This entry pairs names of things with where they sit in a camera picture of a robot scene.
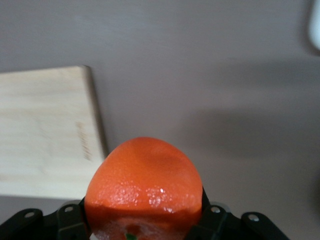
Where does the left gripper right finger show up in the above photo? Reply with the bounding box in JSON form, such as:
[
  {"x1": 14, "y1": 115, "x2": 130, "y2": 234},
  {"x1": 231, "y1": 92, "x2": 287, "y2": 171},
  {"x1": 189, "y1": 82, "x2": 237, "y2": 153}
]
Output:
[{"x1": 191, "y1": 186, "x2": 233, "y2": 240}]

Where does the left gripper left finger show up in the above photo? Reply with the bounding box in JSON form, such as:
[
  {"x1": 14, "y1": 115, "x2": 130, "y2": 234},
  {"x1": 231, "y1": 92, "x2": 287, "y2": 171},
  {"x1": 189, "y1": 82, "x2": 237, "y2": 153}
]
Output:
[{"x1": 56, "y1": 196, "x2": 89, "y2": 240}]

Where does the orange mandarin fruit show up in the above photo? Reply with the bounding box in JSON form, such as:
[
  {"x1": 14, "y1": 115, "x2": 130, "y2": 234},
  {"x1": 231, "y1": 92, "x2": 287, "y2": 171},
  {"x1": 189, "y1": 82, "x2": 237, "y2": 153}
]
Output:
[{"x1": 84, "y1": 136, "x2": 203, "y2": 240}]

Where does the bamboo cutting board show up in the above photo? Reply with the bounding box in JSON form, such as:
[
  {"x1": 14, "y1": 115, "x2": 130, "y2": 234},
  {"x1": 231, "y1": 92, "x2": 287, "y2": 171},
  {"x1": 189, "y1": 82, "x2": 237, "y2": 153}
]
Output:
[{"x1": 0, "y1": 65, "x2": 109, "y2": 201}]

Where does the cream bear print tray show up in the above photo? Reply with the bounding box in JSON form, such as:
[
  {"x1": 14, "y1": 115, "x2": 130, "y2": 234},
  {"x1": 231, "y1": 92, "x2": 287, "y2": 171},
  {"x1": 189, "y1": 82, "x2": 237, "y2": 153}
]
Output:
[{"x1": 307, "y1": 0, "x2": 320, "y2": 55}]

